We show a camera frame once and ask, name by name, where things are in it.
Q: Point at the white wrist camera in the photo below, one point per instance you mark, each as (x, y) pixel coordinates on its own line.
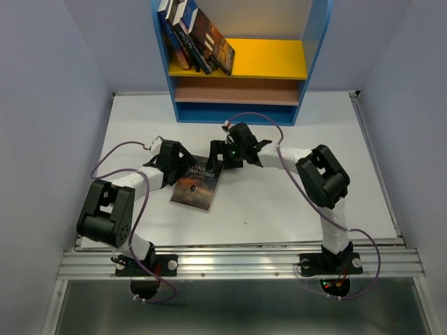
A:
(226, 128)
(155, 145)

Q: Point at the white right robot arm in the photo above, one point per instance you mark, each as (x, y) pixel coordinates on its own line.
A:
(323, 182)

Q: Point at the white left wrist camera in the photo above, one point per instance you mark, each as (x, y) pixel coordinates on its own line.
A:
(155, 145)

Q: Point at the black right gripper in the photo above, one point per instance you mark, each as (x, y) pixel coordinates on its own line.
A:
(218, 148)

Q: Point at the Three Days to See book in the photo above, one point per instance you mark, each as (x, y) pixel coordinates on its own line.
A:
(176, 13)

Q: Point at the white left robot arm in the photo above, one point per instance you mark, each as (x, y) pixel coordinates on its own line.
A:
(116, 201)

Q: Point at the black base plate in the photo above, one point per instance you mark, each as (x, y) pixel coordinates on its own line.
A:
(319, 264)
(161, 265)

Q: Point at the blue bookshelf with coloured shelves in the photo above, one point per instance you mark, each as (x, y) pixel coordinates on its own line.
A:
(276, 46)

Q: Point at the Jane Eyre blue book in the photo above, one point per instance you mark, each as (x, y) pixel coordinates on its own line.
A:
(175, 43)

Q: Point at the aluminium rail frame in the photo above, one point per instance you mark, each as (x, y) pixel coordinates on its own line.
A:
(237, 261)

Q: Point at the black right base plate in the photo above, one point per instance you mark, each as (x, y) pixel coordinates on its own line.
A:
(319, 264)

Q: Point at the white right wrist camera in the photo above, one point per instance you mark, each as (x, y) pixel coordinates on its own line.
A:
(226, 128)

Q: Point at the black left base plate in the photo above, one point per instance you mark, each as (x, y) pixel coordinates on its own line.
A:
(161, 265)

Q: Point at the Kate DiCamillo dark book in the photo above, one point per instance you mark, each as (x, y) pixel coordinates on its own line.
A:
(211, 42)

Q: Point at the dark purple cover book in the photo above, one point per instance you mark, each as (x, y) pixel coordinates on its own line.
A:
(198, 186)

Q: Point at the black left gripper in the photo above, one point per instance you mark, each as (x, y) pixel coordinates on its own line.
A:
(185, 162)

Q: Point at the Animal Farm book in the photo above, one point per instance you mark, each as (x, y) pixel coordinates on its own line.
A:
(190, 17)

